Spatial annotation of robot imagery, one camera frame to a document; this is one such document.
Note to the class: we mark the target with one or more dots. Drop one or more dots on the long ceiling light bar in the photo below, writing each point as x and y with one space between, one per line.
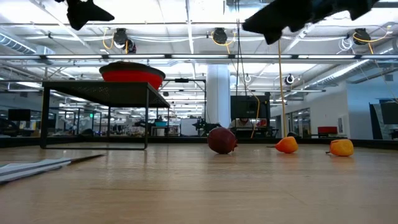
140 56

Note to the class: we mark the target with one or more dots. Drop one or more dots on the black aluminium table frame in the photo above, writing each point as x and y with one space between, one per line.
93 140

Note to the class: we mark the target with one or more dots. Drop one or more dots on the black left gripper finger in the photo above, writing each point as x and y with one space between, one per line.
84 14

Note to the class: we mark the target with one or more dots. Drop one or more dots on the teal tub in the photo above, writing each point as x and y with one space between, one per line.
161 124

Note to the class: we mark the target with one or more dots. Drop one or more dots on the black background robot arm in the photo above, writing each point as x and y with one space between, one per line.
205 127

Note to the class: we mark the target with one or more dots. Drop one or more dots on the white structural column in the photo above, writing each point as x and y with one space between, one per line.
217 93

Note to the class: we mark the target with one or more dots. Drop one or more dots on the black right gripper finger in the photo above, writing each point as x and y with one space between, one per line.
273 39
280 18

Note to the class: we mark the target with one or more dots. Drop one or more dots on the person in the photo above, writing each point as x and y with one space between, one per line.
241 124

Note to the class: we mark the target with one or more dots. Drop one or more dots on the silver ventilation duct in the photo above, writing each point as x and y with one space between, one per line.
18 45

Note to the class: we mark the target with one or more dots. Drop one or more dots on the black wall display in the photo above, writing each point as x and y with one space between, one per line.
390 113

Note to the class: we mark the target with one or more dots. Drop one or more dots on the dark red round fruit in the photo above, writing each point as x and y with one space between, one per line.
221 140

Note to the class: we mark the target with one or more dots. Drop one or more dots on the red collapsible colander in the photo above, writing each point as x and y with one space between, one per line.
130 76

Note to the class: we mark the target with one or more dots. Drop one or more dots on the small orange pepper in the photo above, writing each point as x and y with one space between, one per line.
287 145
342 147

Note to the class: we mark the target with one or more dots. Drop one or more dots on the black monitor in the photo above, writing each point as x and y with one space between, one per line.
248 107

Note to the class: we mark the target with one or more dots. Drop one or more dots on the black perforated metal shelf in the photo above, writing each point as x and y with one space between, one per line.
102 93

